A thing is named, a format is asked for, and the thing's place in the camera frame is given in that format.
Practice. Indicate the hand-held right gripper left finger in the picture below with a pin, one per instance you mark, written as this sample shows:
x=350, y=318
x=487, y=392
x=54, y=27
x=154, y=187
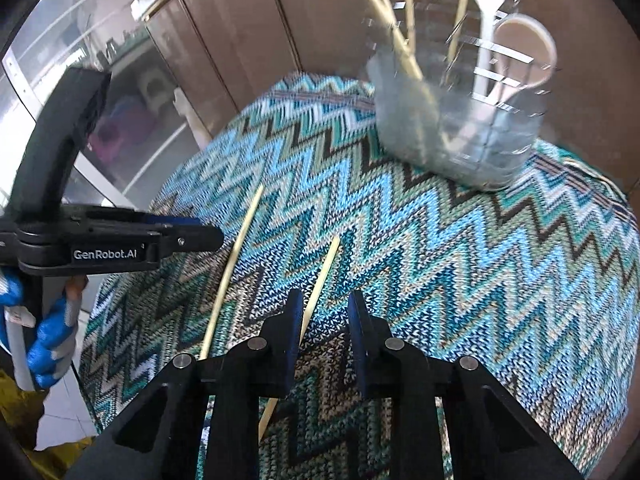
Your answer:
x=294, y=315

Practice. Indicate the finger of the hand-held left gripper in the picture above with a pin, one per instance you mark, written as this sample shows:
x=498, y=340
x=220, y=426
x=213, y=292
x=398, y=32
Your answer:
x=170, y=220
x=197, y=240

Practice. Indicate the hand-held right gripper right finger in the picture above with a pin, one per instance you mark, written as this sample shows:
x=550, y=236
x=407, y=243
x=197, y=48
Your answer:
x=357, y=320

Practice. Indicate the clear plastic utensil container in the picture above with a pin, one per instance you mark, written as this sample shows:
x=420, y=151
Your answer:
x=450, y=150

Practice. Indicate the white plastic spoon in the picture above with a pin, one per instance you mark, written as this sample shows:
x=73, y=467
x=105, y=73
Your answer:
x=525, y=50

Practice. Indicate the person's left hand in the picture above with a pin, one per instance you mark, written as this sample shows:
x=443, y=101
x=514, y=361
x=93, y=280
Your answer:
x=47, y=335

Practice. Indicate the zigzag knitted cloth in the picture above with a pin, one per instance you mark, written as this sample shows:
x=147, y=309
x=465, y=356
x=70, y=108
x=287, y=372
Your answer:
x=400, y=270

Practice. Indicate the white plastic object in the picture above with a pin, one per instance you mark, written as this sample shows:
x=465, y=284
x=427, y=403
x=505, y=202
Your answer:
x=190, y=120

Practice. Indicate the glass door with rails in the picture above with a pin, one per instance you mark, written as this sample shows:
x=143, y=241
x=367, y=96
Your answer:
x=45, y=50

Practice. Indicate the white plastic stool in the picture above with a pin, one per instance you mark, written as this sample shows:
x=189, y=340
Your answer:
x=152, y=85

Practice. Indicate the row of small bottles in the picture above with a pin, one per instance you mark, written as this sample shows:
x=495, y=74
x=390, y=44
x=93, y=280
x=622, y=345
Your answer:
x=117, y=45

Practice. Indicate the yellow clothing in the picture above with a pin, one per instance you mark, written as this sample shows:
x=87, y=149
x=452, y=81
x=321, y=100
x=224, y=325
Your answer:
x=20, y=410

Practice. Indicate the brown kitchen cabinet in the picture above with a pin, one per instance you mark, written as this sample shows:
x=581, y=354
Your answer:
x=310, y=20

